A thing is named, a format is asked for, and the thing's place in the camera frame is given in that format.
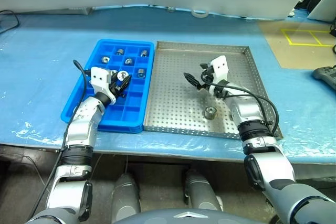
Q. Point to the grey robot torso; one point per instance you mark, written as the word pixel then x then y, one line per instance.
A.
pixel 181 216

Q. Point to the blue table cover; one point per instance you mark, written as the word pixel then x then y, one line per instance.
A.
pixel 39 77

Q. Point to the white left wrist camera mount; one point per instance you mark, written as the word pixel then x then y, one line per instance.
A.
pixel 99 77

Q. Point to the grey right robot leg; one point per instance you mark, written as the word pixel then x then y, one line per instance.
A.
pixel 202 192

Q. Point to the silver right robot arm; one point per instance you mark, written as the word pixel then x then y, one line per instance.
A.
pixel 249 113

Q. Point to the perforated steel tray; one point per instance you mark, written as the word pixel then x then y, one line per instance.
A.
pixel 183 90

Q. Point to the black handheld controller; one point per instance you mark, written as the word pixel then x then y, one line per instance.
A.
pixel 325 75

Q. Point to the grey robot leg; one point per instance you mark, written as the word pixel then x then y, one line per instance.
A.
pixel 202 192
pixel 125 195

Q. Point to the grey left robot leg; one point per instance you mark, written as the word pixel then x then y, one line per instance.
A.
pixel 125 195

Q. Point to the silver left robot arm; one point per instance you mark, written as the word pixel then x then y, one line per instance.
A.
pixel 84 119

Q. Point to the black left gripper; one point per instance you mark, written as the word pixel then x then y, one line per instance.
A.
pixel 119 87

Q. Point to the blue compartment tray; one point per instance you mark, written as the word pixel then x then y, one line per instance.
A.
pixel 131 103

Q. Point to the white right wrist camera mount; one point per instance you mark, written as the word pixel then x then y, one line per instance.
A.
pixel 220 66

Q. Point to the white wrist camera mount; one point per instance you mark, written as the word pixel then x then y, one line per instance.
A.
pixel 99 77
pixel 220 66

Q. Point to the clear tape roll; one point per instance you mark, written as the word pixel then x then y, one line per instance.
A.
pixel 200 13

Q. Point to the metal roller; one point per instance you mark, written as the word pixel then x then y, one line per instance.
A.
pixel 120 51
pixel 210 112
pixel 105 59
pixel 143 52
pixel 122 75
pixel 128 61
pixel 141 72

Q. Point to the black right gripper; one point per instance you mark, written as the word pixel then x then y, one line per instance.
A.
pixel 208 75

